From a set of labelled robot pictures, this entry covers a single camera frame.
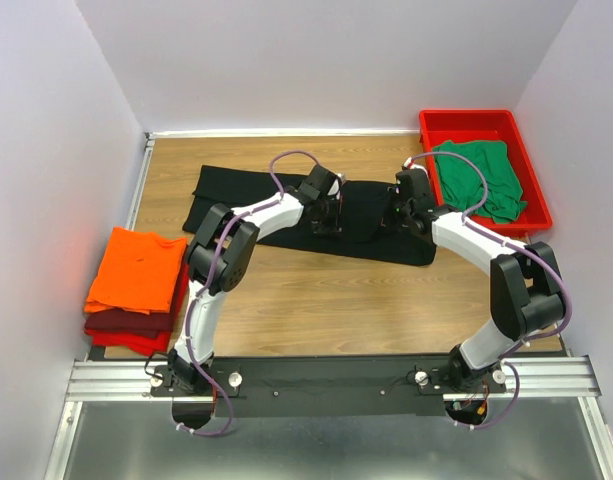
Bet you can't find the green t shirt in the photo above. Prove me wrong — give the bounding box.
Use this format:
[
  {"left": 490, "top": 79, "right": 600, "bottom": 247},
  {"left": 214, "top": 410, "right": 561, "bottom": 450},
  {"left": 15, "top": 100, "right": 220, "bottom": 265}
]
[{"left": 433, "top": 140, "right": 527, "bottom": 224}]

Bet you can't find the orange folded t shirt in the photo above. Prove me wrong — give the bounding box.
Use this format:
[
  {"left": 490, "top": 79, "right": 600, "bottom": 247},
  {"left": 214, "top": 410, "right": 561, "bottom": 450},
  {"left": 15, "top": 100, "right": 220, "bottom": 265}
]
[{"left": 84, "top": 227, "right": 186, "bottom": 315}]

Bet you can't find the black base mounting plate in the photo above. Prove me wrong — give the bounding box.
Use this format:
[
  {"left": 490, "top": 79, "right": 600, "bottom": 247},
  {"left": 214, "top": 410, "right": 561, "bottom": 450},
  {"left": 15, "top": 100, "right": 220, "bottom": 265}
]
[{"left": 150, "top": 354, "right": 506, "bottom": 421}]

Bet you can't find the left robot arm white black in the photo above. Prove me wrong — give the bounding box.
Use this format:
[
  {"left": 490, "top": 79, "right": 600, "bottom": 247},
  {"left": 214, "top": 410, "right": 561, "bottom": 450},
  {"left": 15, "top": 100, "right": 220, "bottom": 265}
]
[{"left": 167, "top": 165, "right": 343, "bottom": 395}]

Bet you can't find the red folded t shirt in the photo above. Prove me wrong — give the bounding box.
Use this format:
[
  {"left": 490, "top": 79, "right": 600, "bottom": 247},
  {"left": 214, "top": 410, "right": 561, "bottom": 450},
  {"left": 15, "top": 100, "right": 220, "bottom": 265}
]
[{"left": 84, "top": 265, "right": 185, "bottom": 356}]

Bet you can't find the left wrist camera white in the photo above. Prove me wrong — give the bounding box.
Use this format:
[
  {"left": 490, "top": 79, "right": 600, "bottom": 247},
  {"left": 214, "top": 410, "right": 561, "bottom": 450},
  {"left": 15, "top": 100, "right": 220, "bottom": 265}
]
[{"left": 328, "top": 172, "right": 346, "bottom": 198}]

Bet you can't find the black t shirt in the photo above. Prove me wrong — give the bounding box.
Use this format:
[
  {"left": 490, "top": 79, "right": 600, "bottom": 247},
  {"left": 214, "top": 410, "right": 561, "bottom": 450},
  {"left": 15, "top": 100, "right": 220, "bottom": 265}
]
[{"left": 182, "top": 165, "right": 436, "bottom": 267}]

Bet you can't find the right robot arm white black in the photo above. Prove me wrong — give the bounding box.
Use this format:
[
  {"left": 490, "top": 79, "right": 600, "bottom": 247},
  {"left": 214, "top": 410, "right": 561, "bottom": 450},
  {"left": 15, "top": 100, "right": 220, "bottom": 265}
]
[{"left": 389, "top": 168, "right": 572, "bottom": 392}]

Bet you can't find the aluminium frame rail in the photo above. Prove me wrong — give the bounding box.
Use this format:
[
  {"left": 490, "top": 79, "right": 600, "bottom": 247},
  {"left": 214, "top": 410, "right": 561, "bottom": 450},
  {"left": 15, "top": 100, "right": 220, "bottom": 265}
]
[{"left": 66, "top": 357, "right": 601, "bottom": 402}]

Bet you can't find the red plastic bin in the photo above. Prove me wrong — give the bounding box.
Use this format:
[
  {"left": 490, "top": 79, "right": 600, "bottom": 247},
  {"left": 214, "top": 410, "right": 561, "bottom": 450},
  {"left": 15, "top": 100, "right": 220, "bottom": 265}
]
[{"left": 419, "top": 110, "right": 553, "bottom": 238}]

